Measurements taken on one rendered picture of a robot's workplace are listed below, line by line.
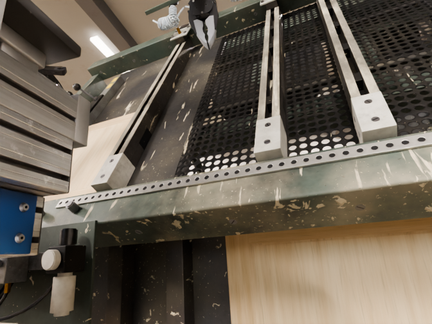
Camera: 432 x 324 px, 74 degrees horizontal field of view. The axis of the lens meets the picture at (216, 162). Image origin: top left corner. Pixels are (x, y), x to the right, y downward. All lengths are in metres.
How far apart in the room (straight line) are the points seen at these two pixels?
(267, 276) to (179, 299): 0.25
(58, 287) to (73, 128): 0.39
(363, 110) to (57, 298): 0.78
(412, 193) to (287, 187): 0.21
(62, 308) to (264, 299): 0.48
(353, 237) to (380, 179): 0.26
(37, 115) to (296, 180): 0.46
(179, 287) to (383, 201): 0.57
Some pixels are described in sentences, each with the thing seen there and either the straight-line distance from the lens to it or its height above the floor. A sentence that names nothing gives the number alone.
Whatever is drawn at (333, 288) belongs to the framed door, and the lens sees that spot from 0.81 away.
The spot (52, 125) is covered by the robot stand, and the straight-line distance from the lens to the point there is 0.51.
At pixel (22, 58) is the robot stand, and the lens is 0.51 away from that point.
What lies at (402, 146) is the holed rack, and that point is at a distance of 0.63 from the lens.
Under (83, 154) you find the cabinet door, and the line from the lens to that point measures 1.25.
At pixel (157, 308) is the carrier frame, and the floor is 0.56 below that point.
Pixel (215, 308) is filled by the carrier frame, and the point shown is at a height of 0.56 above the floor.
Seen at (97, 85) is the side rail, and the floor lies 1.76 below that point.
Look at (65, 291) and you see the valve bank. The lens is 0.79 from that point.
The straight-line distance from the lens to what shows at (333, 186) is 0.58.
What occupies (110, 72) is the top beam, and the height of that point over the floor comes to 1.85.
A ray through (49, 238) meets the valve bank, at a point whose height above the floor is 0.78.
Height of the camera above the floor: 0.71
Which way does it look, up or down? 18 degrees up
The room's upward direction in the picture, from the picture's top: 4 degrees counter-clockwise
